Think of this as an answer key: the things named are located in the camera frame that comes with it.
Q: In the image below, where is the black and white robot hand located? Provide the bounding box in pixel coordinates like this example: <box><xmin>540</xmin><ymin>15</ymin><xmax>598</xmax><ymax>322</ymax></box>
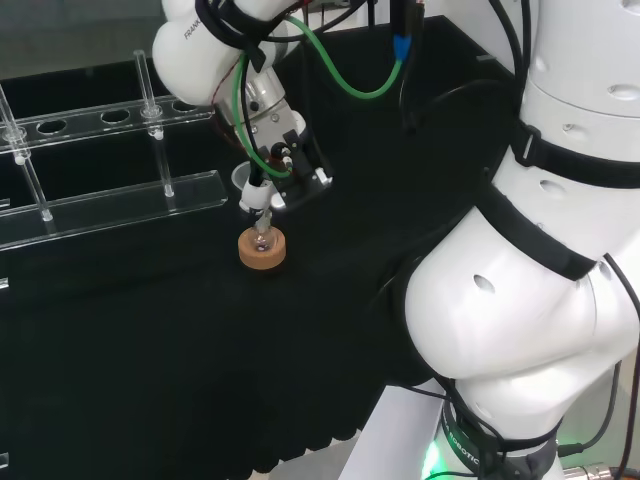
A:
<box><xmin>215</xmin><ymin>107</ymin><xmax>336</xmax><ymax>215</ymax></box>

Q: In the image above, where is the clear plastic funnel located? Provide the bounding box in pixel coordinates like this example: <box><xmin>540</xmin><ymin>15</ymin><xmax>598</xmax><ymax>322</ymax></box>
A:
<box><xmin>230</xmin><ymin>161</ymin><xmax>274</xmax><ymax>236</ymax></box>

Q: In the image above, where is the clear round-bottom flask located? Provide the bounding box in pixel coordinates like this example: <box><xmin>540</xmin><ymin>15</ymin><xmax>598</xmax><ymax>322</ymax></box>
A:
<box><xmin>250</xmin><ymin>219</ymin><xmax>276</xmax><ymax>253</ymax></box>

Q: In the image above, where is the clear funnel stand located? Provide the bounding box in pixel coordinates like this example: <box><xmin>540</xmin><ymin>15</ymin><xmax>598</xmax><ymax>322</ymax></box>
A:
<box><xmin>0</xmin><ymin>49</ymin><xmax>230</xmax><ymax>252</ymax></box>

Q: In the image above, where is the black bench cloth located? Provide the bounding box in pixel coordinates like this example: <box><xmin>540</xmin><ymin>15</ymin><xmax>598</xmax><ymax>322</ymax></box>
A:
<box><xmin>0</xmin><ymin>14</ymin><xmax>521</xmax><ymax>476</ymax></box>

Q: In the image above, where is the green cable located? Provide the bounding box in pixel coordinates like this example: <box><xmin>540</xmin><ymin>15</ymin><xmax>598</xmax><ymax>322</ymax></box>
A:
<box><xmin>233</xmin><ymin>13</ymin><xmax>404</xmax><ymax>182</ymax></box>

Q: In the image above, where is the brown cork ring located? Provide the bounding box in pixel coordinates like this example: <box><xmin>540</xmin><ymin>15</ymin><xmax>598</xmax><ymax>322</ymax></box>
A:
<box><xmin>237</xmin><ymin>227</ymin><xmax>289</xmax><ymax>272</ymax></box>

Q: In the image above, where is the thin black cable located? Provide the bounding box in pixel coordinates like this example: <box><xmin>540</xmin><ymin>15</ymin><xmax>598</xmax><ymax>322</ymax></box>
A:
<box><xmin>558</xmin><ymin>254</ymin><xmax>640</xmax><ymax>457</ymax></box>

